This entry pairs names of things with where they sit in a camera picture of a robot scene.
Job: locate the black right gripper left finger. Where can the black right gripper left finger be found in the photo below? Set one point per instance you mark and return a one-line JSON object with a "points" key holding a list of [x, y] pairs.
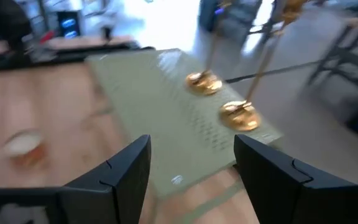
{"points": [[104, 199]]}

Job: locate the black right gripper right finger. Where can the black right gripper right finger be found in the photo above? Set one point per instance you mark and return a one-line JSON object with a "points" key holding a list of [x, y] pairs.
{"points": [[291, 193]]}

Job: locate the gold candlestick holder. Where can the gold candlestick holder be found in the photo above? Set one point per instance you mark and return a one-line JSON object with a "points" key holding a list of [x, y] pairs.
{"points": [[204, 83], [239, 116]]}

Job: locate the candle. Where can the candle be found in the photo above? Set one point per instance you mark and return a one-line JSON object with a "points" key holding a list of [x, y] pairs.
{"points": [[23, 149]]}

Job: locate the green perforated metal shelf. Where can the green perforated metal shelf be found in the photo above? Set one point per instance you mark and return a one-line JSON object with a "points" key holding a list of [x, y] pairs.
{"points": [[154, 124]]}

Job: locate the black device with blue lights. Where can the black device with blue lights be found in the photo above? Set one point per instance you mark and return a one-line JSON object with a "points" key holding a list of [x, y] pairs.
{"points": [[68, 25]]}

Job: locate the computer case with blue light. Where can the computer case with blue light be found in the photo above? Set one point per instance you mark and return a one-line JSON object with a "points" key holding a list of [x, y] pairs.
{"points": [[210, 15]]}

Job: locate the black metal furniture frame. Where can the black metal furniture frame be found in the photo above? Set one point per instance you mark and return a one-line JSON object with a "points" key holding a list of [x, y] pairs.
{"points": [[353, 71]]}

